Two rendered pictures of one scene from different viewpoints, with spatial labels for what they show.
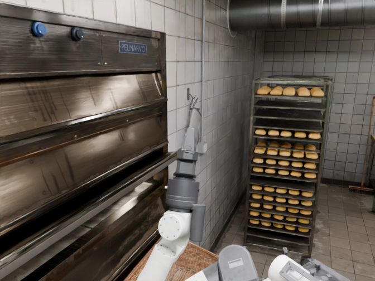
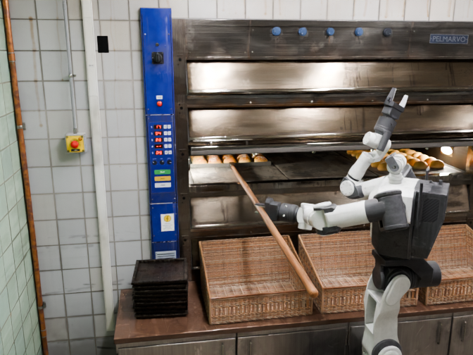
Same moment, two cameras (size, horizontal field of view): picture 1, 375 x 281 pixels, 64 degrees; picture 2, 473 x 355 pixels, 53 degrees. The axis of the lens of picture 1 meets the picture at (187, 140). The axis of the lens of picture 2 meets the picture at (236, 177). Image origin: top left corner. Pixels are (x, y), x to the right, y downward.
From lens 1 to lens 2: 186 cm
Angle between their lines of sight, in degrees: 55
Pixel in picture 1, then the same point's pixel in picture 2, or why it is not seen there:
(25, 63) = (346, 51)
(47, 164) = (348, 113)
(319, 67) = not seen: outside the picture
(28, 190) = (333, 123)
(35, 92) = (350, 68)
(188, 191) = (383, 122)
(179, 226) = (369, 137)
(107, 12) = (419, 13)
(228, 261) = not seen: hidden behind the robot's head
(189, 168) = (387, 110)
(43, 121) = (349, 85)
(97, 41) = (406, 36)
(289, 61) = not seen: outside the picture
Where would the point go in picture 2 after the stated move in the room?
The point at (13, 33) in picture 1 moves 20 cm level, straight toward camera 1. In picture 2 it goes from (343, 35) to (332, 34)
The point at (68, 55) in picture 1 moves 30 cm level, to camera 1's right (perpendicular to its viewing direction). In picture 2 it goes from (378, 46) to (423, 46)
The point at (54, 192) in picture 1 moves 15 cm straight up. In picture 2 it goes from (348, 130) to (350, 105)
